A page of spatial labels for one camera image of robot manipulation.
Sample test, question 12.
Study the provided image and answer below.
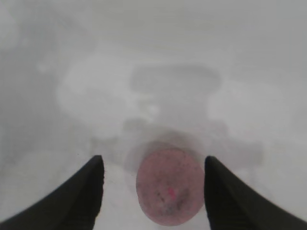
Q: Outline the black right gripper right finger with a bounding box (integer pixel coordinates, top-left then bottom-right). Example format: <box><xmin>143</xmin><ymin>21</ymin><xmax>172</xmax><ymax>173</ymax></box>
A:
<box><xmin>204</xmin><ymin>156</ymin><xmax>307</xmax><ymax>230</ymax></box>

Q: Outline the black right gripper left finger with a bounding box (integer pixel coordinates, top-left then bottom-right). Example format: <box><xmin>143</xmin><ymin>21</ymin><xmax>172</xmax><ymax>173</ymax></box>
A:
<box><xmin>0</xmin><ymin>155</ymin><xmax>105</xmax><ymax>230</ymax></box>

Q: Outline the pink round bun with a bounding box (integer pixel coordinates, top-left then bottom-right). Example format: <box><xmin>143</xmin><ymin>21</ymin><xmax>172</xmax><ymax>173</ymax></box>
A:
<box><xmin>135</xmin><ymin>148</ymin><xmax>205</xmax><ymax>227</ymax></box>

